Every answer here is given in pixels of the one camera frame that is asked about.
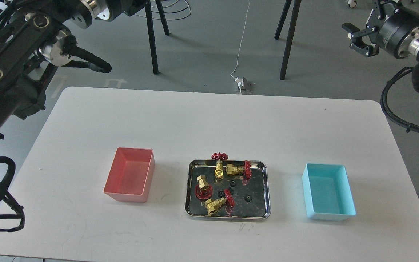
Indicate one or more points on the brass valve red handwheel bottom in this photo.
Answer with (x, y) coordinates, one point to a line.
(214, 206)

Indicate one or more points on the brass valve red handwheel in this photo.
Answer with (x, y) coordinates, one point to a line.
(245, 170)
(203, 190)
(214, 206)
(219, 157)

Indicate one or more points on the brass valve upright red handwheel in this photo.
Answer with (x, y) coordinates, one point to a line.
(219, 157)

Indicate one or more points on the white power adapter on floor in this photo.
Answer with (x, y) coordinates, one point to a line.
(243, 85)

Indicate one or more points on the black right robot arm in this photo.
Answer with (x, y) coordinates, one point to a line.
(390, 26)

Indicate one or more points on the black table leg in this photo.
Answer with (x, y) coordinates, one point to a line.
(294, 6)
(152, 41)

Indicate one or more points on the black table leg left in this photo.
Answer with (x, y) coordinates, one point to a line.
(152, 41)

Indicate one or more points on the pink plastic box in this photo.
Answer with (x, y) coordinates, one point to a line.
(130, 175)

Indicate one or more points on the shiny metal tray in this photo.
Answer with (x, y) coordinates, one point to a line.
(257, 187)

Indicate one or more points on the black table leg right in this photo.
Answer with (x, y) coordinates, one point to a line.
(294, 6)

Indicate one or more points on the blue plastic box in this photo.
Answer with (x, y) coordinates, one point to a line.
(327, 192)

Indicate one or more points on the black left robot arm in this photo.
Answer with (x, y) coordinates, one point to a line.
(34, 42)

